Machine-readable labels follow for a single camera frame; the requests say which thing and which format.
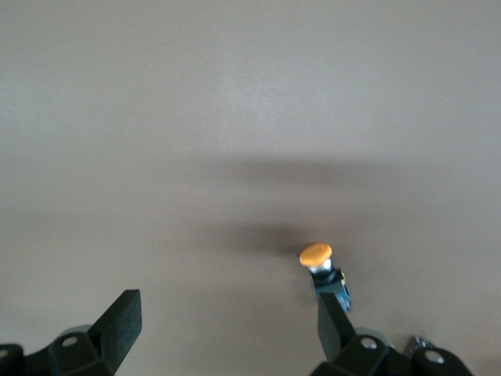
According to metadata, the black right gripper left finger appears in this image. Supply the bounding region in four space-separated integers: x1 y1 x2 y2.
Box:
0 289 143 376

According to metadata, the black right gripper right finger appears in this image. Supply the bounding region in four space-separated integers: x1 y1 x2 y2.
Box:
311 292 475 376

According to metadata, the orange push button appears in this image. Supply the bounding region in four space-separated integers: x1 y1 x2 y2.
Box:
298 242 355 313

